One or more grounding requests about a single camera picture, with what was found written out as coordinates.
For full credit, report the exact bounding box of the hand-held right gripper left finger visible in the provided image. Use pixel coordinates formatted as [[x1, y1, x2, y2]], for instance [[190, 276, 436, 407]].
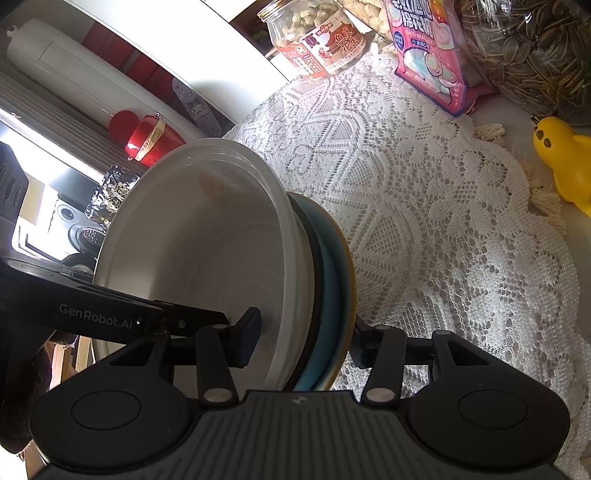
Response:
[[113, 307, 262, 402]]

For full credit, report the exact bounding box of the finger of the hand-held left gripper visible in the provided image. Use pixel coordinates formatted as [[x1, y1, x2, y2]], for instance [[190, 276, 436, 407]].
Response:
[[139, 300, 230, 340]]

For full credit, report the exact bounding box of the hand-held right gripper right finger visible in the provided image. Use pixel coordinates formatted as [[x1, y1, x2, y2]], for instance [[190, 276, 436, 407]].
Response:
[[349, 320, 502, 403]]

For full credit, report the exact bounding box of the blue enamel bowl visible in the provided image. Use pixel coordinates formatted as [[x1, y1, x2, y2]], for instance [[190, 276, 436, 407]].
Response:
[[287, 191, 349, 392]]

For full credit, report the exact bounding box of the white plastic bowl red print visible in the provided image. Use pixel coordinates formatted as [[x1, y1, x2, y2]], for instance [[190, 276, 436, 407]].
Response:
[[93, 138, 319, 393]]

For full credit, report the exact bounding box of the black speaker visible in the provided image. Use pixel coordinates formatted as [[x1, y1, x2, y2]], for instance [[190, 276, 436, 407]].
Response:
[[68, 222, 108, 257]]

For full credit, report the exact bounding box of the dark printed bag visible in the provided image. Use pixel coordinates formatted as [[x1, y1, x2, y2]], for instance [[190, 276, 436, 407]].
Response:
[[85, 166, 144, 227]]

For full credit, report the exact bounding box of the white lace tablecloth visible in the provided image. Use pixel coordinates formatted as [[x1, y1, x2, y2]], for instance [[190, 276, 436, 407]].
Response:
[[222, 51, 580, 398]]

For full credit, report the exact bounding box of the beige curtain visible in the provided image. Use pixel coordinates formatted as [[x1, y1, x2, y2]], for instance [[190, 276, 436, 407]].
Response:
[[0, 69, 139, 185]]

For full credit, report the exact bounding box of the red container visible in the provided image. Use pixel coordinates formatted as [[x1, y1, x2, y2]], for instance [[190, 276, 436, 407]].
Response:
[[108, 111, 184, 168]]

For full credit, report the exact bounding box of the grey power strip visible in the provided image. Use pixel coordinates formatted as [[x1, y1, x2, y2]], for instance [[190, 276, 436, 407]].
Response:
[[172, 78, 219, 134]]

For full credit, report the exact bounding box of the white cylinder air conditioner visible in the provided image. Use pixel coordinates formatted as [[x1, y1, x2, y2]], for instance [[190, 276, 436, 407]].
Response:
[[6, 18, 192, 139]]

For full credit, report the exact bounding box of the white wooden shelf unit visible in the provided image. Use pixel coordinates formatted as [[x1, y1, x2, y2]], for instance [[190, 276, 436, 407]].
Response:
[[60, 0, 301, 130]]

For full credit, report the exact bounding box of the yellow duck toy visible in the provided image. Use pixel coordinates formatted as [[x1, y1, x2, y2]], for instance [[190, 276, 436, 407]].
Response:
[[532, 116, 591, 206]]

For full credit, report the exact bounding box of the pink marshmallow packet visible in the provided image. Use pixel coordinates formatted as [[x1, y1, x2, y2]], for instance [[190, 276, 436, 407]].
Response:
[[385, 0, 497, 117]]

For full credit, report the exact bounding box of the small peanut jar red label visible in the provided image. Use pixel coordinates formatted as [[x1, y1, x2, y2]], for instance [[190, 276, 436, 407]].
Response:
[[257, 0, 368, 81]]

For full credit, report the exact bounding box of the large glass peanut jar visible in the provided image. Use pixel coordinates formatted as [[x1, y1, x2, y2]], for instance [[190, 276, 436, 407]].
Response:
[[342, 0, 393, 35]]

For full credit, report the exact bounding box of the glass sunflower seed jar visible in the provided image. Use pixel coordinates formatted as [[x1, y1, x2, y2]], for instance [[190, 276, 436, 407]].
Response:
[[455, 0, 591, 125]]

